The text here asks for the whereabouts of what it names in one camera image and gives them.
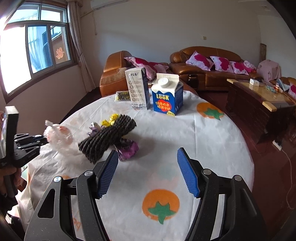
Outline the pink white pillow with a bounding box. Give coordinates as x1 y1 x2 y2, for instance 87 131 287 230
210 56 234 73
230 60 256 75
186 51 214 71

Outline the yellow candy wrapper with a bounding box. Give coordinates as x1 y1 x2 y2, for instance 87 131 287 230
101 113 120 127

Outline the tall white blue carton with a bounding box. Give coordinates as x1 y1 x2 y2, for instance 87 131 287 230
125 67 151 110

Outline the white orange-print tablecloth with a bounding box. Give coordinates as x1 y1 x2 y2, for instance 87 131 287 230
18 91 254 240

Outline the blue Look milk carton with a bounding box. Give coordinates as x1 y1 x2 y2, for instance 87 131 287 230
151 73 184 116

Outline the window with dark frame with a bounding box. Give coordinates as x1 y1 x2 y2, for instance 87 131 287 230
1 1 78 102

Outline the wooden coffee table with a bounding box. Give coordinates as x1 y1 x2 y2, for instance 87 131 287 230
226 79 295 143

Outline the brown leather back sofa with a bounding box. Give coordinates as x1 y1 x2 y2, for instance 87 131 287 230
170 46 263 91

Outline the black foam net sleeve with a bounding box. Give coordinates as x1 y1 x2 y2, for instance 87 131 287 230
78 114 137 164

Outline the dark seaweed snack packet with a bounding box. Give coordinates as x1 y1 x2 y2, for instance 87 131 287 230
114 91 130 102

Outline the person's left hand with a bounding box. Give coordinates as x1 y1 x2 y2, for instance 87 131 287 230
1 166 23 198

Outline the pink white pillow right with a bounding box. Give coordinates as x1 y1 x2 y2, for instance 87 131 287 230
230 60 256 75

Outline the pink white pillow left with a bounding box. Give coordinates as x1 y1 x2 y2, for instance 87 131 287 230
186 51 214 71

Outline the white power strip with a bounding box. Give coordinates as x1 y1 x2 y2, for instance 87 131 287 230
273 140 282 151

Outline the pink white pillow middle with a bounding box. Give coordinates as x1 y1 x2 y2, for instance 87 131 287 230
210 56 234 73

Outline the brown leather chaise sofa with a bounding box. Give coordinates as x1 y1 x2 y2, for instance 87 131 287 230
99 51 153 97

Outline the clear plastic bag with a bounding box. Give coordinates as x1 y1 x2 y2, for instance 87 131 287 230
43 120 73 154

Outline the pink covered appliance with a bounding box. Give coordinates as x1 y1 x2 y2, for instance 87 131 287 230
256 60 281 82

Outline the small white box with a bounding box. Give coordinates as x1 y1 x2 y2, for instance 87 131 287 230
249 78 260 87

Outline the pink pillow on chaise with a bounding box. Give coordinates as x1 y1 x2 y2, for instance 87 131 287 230
125 56 169 81

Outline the beige curtain right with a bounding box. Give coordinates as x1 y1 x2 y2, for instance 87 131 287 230
66 0 96 92

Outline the purple foil wrapper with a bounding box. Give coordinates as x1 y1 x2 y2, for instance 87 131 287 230
88 122 139 161

